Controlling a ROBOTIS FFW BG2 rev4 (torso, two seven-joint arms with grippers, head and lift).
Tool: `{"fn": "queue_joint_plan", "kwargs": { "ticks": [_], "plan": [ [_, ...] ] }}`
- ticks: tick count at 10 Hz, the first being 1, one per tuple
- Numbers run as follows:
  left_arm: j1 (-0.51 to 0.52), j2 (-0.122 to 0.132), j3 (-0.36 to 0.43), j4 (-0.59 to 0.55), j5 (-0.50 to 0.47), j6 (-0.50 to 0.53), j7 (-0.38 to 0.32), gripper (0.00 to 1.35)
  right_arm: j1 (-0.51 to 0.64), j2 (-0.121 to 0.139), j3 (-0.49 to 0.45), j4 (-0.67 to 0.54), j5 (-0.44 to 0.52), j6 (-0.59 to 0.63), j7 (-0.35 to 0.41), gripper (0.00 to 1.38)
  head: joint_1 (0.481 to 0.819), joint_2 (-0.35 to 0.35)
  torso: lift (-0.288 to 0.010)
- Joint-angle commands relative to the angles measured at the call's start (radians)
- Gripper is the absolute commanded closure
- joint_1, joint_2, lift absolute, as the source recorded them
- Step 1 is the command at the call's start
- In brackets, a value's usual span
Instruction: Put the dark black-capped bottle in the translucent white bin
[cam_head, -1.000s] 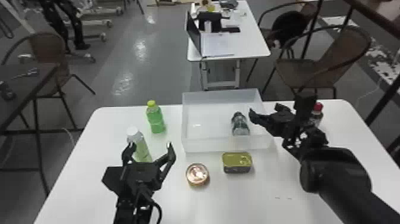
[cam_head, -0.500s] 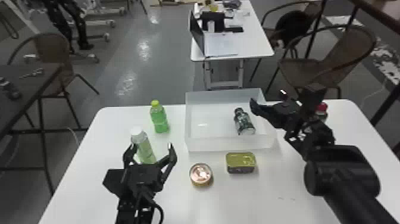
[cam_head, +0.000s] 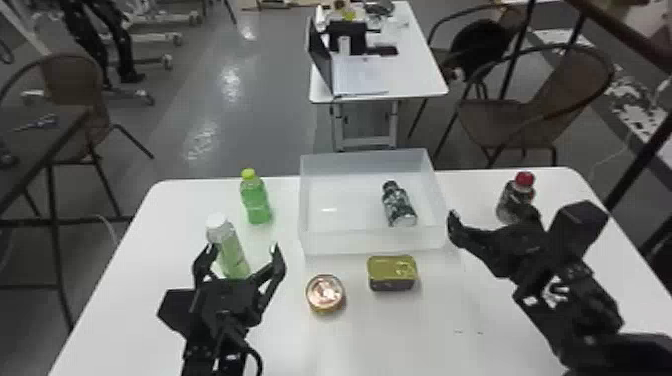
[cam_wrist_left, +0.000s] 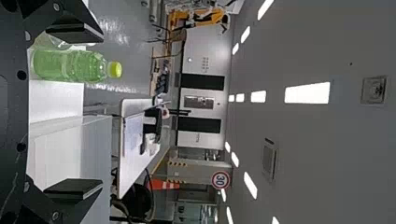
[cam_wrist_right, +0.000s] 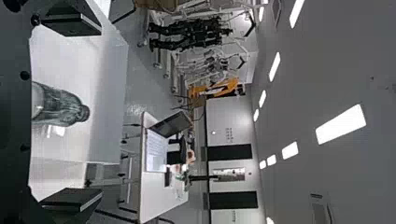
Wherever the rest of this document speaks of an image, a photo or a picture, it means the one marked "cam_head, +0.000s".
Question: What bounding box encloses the dark side table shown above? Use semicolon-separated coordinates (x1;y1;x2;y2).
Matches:
0;106;135;333

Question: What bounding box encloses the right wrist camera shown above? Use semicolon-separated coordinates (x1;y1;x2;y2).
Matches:
545;199;611;265

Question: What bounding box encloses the clear box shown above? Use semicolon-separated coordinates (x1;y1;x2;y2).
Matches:
297;147;449;257

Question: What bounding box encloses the dark bottle with red cap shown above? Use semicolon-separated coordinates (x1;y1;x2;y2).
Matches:
494;169;537;226

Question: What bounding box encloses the white side table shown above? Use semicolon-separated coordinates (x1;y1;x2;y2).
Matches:
306;0;451;153

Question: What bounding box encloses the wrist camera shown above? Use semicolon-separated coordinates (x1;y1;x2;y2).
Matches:
545;199;611;265
156;286;203;338

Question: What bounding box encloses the green rectangular can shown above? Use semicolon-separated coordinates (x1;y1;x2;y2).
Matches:
366;253;420;293

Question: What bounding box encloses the brown chair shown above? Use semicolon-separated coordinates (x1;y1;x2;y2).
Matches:
0;50;157;222
432;43;617;170
406;2;530;141

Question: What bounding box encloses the camouflage can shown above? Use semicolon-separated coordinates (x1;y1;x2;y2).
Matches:
380;179;419;229

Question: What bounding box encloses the green bottle with yellow cap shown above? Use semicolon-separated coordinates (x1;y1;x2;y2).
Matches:
239;167;274;226

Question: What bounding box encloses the round copper can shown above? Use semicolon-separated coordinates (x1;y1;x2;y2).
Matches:
304;272;347;315

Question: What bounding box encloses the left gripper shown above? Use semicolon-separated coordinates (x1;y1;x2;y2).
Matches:
190;241;288;329

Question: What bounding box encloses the green bottle with white cap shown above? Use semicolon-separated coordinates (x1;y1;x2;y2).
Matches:
205;211;253;280

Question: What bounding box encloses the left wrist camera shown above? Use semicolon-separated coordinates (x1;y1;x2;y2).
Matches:
156;286;203;338

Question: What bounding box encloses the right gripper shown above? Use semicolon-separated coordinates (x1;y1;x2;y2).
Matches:
446;204;561;296

